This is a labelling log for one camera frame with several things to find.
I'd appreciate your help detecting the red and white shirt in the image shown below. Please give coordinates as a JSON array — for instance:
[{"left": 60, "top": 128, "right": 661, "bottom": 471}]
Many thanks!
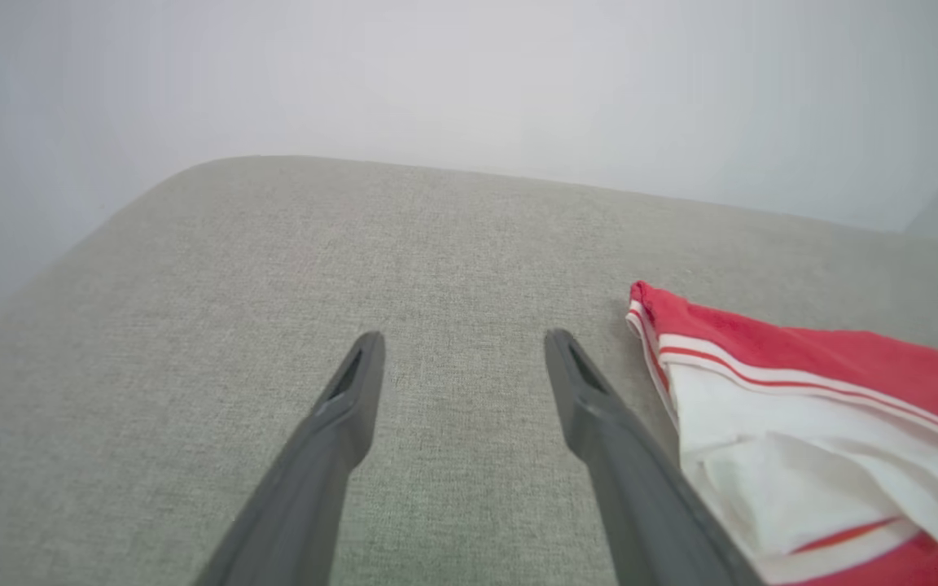
[{"left": 625, "top": 280, "right": 938, "bottom": 586}]

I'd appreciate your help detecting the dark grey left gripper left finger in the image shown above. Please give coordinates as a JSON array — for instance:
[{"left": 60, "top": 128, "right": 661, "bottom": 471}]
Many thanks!
[{"left": 192, "top": 330, "right": 387, "bottom": 586}]

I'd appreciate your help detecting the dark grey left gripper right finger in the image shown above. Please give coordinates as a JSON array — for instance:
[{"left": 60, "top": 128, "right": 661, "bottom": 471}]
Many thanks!
[{"left": 543, "top": 327, "right": 766, "bottom": 586}]

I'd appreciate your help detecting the grey fabric sofa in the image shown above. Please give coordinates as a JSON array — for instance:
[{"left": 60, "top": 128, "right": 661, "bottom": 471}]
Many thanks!
[{"left": 0, "top": 155, "right": 938, "bottom": 586}]

